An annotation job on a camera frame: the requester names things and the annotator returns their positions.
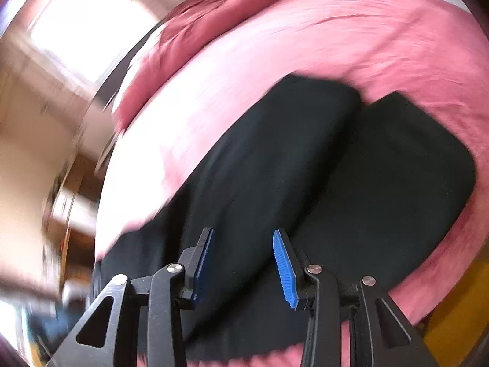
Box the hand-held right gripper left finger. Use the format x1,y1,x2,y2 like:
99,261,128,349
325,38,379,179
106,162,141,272
46,227,215,367

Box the window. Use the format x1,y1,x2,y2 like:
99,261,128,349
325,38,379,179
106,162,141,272
31,0,153,85

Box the crumpled pink duvet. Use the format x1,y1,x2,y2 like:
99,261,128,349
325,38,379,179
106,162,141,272
112,0,333,123

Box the black pants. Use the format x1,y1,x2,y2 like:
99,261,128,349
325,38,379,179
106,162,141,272
90,73,478,364

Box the pink bed blanket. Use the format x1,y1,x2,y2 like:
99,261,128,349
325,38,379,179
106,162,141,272
94,0,489,367

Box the yellow object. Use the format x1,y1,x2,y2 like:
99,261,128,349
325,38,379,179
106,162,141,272
424,271,489,352

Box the dark grey headboard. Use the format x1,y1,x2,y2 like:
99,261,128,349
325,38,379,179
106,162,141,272
94,23,169,115

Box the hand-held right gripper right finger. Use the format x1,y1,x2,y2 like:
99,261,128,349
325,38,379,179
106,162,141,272
272,228,440,367

